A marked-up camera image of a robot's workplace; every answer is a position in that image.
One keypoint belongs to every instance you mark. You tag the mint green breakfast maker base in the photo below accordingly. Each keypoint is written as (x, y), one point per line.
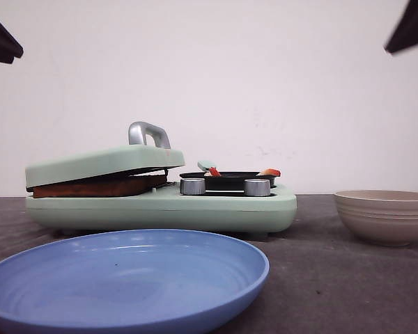
(166, 208)

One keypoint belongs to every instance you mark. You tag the right silver control knob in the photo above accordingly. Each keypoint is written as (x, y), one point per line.
(257, 187)

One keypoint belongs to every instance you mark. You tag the beige ribbed bowl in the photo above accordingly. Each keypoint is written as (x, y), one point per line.
(388, 218)

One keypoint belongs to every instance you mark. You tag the mint green sandwich maker lid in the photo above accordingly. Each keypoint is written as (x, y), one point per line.
(148, 149)

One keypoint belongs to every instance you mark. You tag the white bread slice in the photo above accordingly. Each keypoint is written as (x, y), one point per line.
(101, 188)

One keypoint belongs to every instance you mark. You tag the black frying pan green handle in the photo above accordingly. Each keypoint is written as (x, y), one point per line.
(229, 181)

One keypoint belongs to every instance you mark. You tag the silver control knob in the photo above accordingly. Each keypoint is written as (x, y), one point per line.
(193, 186)
(257, 187)

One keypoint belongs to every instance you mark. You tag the blue plate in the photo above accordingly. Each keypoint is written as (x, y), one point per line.
(133, 281)

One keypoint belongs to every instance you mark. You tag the left silver control knob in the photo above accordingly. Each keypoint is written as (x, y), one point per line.
(193, 186)

